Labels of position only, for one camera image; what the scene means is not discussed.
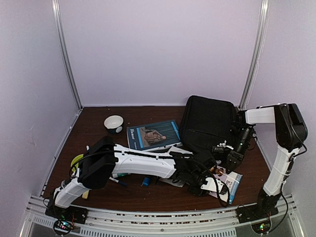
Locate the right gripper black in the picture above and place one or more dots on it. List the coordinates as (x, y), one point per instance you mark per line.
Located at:
(237, 158)

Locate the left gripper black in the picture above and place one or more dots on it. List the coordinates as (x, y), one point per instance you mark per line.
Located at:
(192, 190)

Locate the dog picture book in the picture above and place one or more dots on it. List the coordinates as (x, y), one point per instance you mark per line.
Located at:
(228, 183)

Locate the white fabric pouch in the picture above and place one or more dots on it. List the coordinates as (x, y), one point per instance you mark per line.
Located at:
(176, 183)

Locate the black student bag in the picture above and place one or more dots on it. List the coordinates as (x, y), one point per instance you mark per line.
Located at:
(206, 123)

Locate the blue Hamer book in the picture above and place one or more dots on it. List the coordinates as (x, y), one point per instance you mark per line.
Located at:
(154, 136)

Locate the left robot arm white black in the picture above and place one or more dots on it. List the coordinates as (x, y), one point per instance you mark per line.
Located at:
(105, 158)

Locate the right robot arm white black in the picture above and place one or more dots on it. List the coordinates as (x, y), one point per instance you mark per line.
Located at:
(291, 132)

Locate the blue black highlighter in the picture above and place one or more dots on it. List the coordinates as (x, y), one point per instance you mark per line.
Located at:
(146, 181)

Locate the white blue pen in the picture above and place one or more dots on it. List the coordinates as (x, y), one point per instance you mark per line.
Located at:
(118, 181)

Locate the green white glue stick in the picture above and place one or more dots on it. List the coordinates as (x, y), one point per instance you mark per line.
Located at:
(117, 175)

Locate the white black ceramic bowl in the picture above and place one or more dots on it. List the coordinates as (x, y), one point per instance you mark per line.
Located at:
(114, 124)

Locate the yellow highlighter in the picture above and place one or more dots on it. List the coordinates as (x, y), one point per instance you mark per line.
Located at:
(85, 195)

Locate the green plastic bowl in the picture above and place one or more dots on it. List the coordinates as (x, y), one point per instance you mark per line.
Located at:
(75, 160)

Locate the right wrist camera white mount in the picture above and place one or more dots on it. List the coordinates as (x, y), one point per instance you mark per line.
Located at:
(222, 147)

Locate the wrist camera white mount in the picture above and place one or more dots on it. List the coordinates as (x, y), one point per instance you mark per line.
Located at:
(210, 186)
(222, 147)

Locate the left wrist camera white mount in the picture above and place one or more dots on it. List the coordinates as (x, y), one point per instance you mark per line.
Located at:
(210, 186)

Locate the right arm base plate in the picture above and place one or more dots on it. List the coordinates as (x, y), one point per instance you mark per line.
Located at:
(252, 213)

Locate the aluminium front rail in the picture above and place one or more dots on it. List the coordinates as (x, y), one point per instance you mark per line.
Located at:
(220, 222)

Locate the right aluminium corner post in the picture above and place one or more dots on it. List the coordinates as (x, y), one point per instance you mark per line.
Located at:
(258, 47)

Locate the aluminium corner post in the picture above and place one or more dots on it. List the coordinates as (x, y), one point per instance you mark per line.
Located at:
(65, 55)
(258, 47)

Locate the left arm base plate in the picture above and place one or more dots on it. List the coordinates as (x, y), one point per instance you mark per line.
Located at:
(71, 214)

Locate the left aluminium corner post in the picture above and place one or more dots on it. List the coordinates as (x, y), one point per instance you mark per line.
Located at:
(65, 55)

